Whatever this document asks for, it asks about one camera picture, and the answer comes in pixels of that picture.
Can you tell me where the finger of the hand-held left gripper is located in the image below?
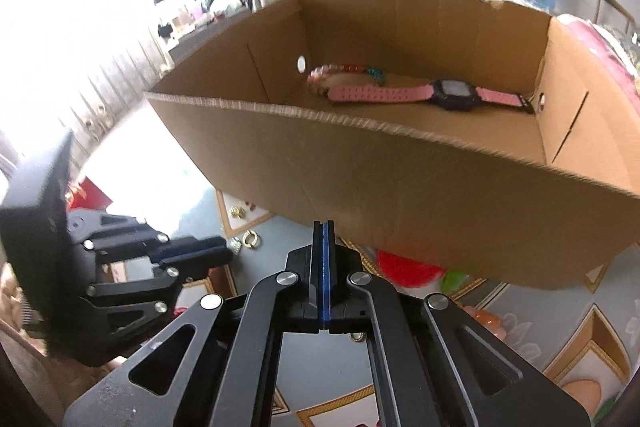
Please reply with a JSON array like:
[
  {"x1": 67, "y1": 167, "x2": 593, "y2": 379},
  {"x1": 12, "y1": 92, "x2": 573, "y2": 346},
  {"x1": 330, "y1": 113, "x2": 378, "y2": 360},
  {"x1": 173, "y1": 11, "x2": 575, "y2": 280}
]
[
  {"x1": 69, "y1": 209, "x2": 230, "y2": 264},
  {"x1": 85, "y1": 249, "x2": 235, "y2": 349}
]

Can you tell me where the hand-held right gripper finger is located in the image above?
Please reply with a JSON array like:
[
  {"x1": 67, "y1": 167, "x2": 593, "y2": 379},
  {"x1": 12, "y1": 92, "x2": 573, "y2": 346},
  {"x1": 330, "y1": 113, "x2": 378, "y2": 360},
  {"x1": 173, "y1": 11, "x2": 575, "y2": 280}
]
[
  {"x1": 324, "y1": 220, "x2": 596, "y2": 427},
  {"x1": 62, "y1": 220, "x2": 324, "y2": 427}
]

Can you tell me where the brown cardboard box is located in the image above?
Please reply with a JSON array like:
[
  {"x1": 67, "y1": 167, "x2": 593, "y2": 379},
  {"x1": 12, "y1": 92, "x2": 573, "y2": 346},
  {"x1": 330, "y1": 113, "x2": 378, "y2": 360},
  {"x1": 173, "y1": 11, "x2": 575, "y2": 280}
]
[{"x1": 144, "y1": 0, "x2": 640, "y2": 292}]

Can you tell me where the orange pink bead bracelet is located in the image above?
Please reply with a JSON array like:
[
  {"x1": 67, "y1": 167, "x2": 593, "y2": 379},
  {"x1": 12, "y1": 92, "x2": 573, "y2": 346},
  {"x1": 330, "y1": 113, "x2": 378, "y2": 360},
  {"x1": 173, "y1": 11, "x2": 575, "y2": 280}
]
[{"x1": 462, "y1": 304, "x2": 503, "y2": 333}]

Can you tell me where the multicoloured bead bracelet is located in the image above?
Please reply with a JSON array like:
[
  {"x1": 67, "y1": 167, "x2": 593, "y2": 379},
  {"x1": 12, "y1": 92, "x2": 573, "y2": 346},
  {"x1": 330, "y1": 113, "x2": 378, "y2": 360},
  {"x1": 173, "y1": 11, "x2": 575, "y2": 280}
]
[{"x1": 306, "y1": 63, "x2": 388, "y2": 96}]

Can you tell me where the pink strap digital watch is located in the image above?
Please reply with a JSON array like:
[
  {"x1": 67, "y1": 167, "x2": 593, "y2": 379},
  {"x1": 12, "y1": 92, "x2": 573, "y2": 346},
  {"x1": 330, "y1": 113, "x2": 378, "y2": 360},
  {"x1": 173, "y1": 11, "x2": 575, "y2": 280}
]
[{"x1": 327, "y1": 79, "x2": 536, "y2": 114}]

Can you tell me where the red gift bag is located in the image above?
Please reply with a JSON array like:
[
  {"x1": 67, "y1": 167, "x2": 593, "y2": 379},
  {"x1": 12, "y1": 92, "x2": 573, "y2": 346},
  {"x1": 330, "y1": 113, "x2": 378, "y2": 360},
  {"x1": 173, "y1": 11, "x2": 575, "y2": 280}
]
[{"x1": 67, "y1": 177, "x2": 108, "y2": 214}]

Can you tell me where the grey cabinet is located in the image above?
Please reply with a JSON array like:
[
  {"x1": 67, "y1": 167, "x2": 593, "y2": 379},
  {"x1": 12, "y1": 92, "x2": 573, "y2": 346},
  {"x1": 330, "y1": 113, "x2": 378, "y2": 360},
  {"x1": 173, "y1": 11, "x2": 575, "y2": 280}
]
[{"x1": 165, "y1": 14, "x2": 256, "y2": 68}]

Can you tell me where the fruit print tablecloth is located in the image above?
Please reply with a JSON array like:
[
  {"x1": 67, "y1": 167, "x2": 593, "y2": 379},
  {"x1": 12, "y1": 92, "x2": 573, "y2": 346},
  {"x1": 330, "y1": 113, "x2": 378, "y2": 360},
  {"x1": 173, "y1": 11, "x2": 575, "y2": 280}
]
[{"x1": 172, "y1": 187, "x2": 636, "y2": 427}]

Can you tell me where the pink blanket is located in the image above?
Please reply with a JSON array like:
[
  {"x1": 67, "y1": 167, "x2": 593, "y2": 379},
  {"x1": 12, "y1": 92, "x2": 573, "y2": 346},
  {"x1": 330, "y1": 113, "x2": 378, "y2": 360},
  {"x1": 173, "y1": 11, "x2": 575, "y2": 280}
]
[{"x1": 557, "y1": 13, "x2": 640, "y2": 58}]

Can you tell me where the brass metal handle frame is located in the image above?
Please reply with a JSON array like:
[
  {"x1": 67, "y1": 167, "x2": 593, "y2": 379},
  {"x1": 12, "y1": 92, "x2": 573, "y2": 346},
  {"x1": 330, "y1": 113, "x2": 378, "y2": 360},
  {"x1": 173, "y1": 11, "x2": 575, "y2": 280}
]
[{"x1": 595, "y1": 0, "x2": 636, "y2": 38}]

